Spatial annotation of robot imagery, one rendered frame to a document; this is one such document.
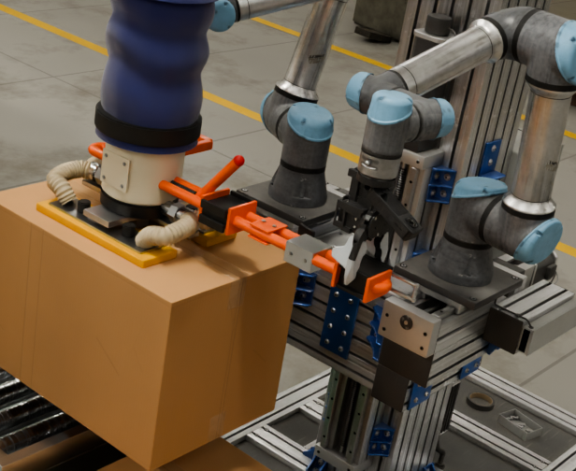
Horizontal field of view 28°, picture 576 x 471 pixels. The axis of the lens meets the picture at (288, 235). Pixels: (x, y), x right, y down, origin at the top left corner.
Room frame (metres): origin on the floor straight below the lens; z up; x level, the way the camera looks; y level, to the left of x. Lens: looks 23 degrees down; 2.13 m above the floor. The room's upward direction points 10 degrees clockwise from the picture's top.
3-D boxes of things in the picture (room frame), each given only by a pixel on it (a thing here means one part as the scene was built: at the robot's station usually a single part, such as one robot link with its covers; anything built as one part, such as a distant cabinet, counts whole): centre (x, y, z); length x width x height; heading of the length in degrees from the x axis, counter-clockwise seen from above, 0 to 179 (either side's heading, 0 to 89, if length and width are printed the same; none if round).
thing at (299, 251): (2.09, -0.04, 1.20); 0.07 x 0.07 x 0.04; 55
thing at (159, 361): (2.36, 0.32, 0.87); 0.60 x 0.40 x 0.40; 54
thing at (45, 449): (2.32, 0.31, 0.58); 0.70 x 0.03 x 0.06; 143
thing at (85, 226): (2.28, 0.39, 1.09); 0.34 x 0.10 x 0.05; 55
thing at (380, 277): (2.01, -0.15, 1.20); 0.08 x 0.07 x 0.05; 55
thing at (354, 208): (2.03, -0.13, 1.34); 0.09 x 0.08 x 0.12; 55
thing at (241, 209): (2.22, 0.13, 1.20); 0.10 x 0.08 x 0.06; 145
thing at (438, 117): (2.11, -0.20, 1.50); 0.11 x 0.11 x 0.08; 46
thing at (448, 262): (2.49, -0.41, 1.09); 0.15 x 0.15 x 0.10
